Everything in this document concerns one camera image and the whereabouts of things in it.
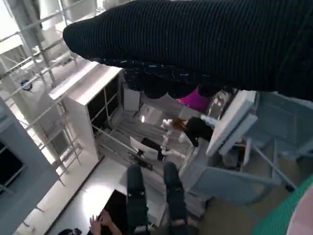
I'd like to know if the black laptop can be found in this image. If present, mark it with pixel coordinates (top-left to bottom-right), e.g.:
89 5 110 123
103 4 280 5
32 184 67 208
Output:
101 189 129 235

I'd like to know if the white shelf cabinet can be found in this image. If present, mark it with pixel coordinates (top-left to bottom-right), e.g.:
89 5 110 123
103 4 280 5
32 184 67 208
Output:
48 66 124 162

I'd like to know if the magenta object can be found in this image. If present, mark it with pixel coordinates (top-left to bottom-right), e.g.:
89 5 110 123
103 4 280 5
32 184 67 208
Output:
176 88 211 111

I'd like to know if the person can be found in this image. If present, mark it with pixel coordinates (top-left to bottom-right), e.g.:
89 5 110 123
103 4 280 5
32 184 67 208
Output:
57 161 200 235
171 117 215 147

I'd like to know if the pink bowl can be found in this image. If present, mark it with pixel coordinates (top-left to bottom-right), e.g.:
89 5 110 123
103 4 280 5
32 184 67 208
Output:
288 192 313 235

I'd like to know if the green cutting mat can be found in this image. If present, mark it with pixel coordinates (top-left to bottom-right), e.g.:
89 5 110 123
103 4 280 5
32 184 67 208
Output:
259 181 313 235

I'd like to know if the desk monitor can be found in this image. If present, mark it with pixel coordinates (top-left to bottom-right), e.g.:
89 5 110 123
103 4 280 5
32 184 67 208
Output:
129 136 164 161

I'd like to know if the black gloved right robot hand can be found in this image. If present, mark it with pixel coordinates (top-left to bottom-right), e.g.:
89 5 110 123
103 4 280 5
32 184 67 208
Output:
62 0 313 101

